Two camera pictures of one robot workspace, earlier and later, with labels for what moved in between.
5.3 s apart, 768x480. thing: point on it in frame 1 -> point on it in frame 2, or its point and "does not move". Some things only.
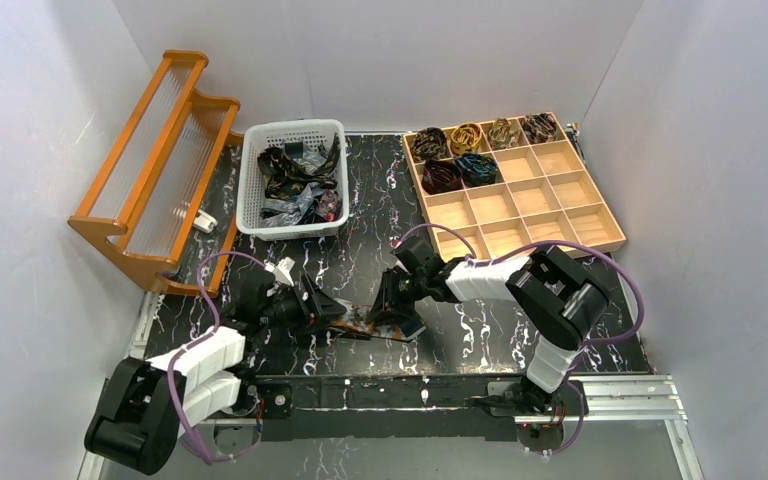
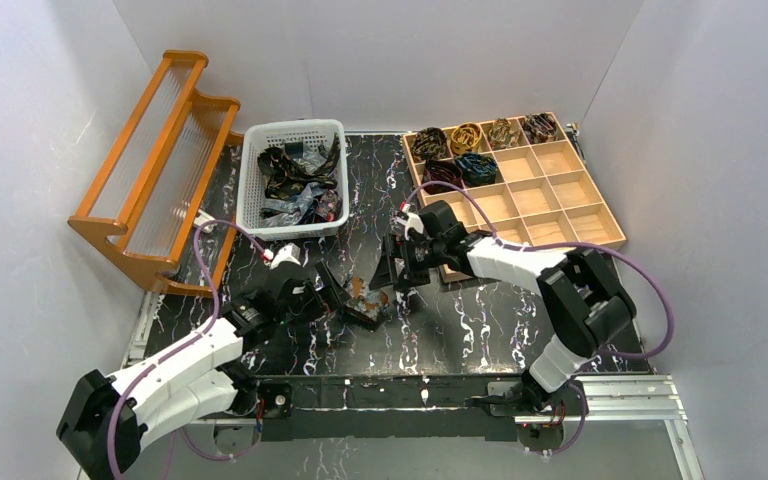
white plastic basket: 293,181 does not move
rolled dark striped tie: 539,128 does not move
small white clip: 205,221 does not move
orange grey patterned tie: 353,319 -> 366,303
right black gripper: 393,295 -> 398,261
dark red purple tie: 330,205 does not move
